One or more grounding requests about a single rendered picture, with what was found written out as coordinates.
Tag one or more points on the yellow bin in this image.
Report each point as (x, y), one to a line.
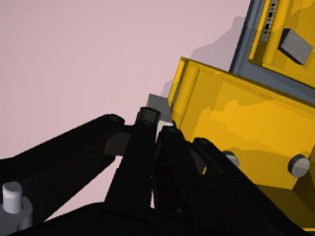
(276, 16)
(261, 125)

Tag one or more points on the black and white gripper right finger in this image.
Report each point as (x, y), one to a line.
(238, 202)

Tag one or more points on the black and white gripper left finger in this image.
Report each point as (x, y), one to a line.
(39, 181)

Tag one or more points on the grey metal shelf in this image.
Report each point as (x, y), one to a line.
(241, 67)

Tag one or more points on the grey steel disc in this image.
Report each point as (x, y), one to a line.
(230, 155)
(298, 165)

